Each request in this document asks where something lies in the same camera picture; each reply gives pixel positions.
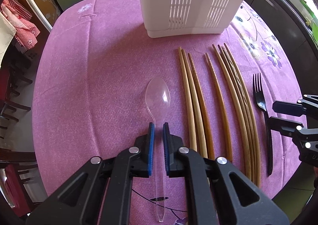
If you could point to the red checkered apron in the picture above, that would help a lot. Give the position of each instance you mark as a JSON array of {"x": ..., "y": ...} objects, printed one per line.
[{"x": 19, "y": 17}]

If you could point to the pink floral tablecloth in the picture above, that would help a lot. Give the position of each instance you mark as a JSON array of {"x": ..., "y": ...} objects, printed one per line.
[{"x": 89, "y": 97}]

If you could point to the dark wooden chair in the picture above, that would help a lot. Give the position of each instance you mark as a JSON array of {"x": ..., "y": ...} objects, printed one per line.
[{"x": 16, "y": 96}]

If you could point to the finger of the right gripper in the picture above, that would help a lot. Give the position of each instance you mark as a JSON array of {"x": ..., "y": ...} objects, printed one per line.
[
  {"x": 293, "y": 109},
  {"x": 285, "y": 127}
]

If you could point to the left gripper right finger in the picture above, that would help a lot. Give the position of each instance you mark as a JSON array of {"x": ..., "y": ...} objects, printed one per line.
[{"x": 216, "y": 191}]

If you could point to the black plastic fork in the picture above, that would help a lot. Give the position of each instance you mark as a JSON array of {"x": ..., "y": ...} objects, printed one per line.
[{"x": 259, "y": 99}]

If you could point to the dark brown wooden chopstick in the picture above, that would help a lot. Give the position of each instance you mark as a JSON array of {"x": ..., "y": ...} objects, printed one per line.
[{"x": 242, "y": 117}]

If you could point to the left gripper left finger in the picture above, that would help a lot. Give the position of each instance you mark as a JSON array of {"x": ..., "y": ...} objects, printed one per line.
[{"x": 100, "y": 191}]

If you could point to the white hanging cloth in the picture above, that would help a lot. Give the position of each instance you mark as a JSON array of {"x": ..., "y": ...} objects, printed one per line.
[{"x": 7, "y": 33}]

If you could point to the clear plastic spoon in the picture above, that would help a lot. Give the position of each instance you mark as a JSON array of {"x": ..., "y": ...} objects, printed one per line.
[{"x": 157, "y": 99}]

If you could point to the light brown wooden chopstick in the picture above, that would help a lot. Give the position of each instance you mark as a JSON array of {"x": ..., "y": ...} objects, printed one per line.
[{"x": 255, "y": 136}]

